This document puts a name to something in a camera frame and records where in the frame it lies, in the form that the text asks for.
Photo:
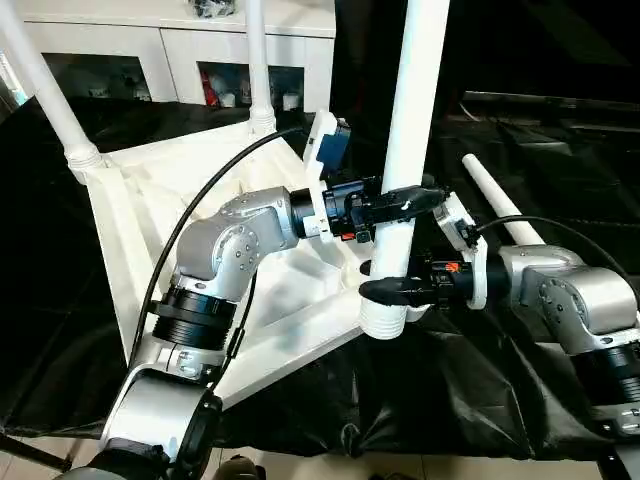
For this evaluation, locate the grey metal clutter object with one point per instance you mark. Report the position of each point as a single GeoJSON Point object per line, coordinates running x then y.
{"type": "Point", "coordinates": [213, 8]}

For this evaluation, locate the small red bottle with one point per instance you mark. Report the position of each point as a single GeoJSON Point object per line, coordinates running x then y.
{"type": "Point", "coordinates": [210, 93]}

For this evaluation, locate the glossy black mat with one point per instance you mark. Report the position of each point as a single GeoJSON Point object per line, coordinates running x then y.
{"type": "Point", "coordinates": [470, 390]}

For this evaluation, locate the black stand leg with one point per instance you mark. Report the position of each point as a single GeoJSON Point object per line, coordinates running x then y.
{"type": "Point", "coordinates": [35, 450]}

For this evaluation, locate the small white jar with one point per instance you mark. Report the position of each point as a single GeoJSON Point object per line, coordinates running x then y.
{"type": "Point", "coordinates": [291, 100]}

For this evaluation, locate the white plastic table top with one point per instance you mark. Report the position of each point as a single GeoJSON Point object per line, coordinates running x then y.
{"type": "Point", "coordinates": [130, 220]}

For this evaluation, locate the white cabinet with glass doors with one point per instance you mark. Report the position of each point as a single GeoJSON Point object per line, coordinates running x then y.
{"type": "Point", "coordinates": [120, 45]}

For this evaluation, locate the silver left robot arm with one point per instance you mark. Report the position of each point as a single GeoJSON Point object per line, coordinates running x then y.
{"type": "Point", "coordinates": [225, 260]}

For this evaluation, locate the black left robot foot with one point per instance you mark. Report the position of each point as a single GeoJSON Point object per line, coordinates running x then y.
{"type": "Point", "coordinates": [240, 468]}

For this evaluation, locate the blue object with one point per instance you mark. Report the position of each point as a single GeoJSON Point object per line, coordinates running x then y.
{"type": "Point", "coordinates": [10, 80]}

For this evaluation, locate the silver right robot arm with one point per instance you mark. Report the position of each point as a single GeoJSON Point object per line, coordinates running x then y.
{"type": "Point", "coordinates": [580, 310]}

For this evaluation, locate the long black bar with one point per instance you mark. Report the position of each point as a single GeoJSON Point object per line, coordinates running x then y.
{"type": "Point", "coordinates": [560, 103]}

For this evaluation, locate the white plastic table leg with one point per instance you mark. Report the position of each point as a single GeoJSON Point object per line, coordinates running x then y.
{"type": "Point", "coordinates": [415, 80]}
{"type": "Point", "coordinates": [45, 90]}
{"type": "Point", "coordinates": [495, 195]}
{"type": "Point", "coordinates": [258, 60]}

